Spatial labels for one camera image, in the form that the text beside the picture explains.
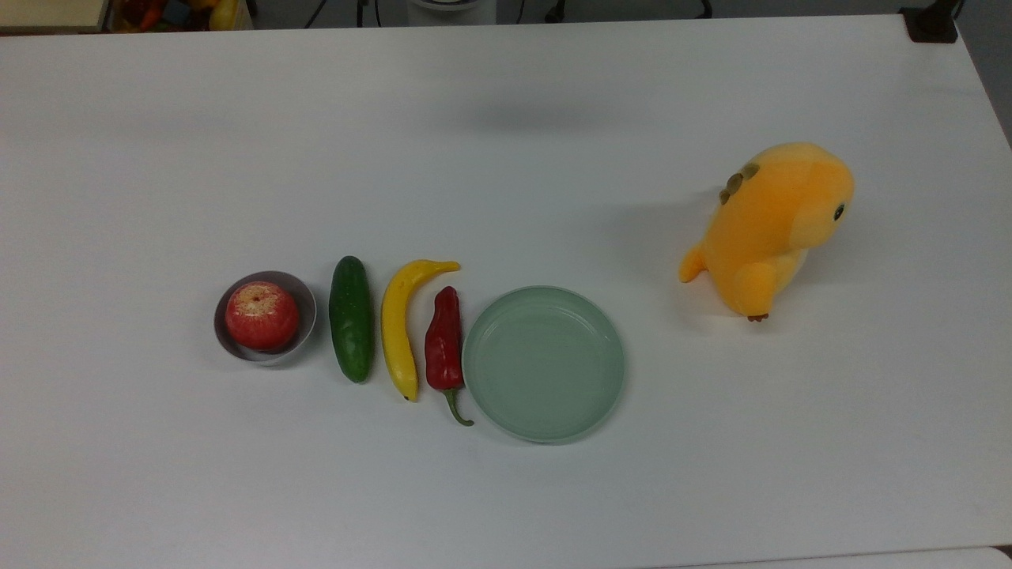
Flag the red apple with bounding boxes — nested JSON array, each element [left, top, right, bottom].
[[225, 281, 300, 352]]

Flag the yellow banana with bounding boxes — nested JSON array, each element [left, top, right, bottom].
[[381, 259, 462, 402]]

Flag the pale green round plate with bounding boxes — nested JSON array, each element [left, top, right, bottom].
[[463, 285, 626, 444]]

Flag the grey round bowl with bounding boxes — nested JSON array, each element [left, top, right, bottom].
[[213, 271, 318, 367]]

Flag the black corner clamp mount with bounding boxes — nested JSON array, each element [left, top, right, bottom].
[[900, 0, 967, 44]]

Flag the clear bin of toy fruit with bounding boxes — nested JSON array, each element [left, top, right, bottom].
[[107, 0, 254, 33]]

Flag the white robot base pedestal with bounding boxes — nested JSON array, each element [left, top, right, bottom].
[[406, 0, 498, 27]]

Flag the tan cardboard box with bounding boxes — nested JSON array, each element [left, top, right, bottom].
[[0, 0, 110, 35]]

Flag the red chili pepper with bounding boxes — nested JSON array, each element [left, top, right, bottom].
[[425, 286, 475, 428]]

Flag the orange plush toy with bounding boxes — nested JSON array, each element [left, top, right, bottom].
[[678, 142, 856, 323]]

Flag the green cucumber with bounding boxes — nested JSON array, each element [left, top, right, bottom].
[[329, 255, 374, 385]]

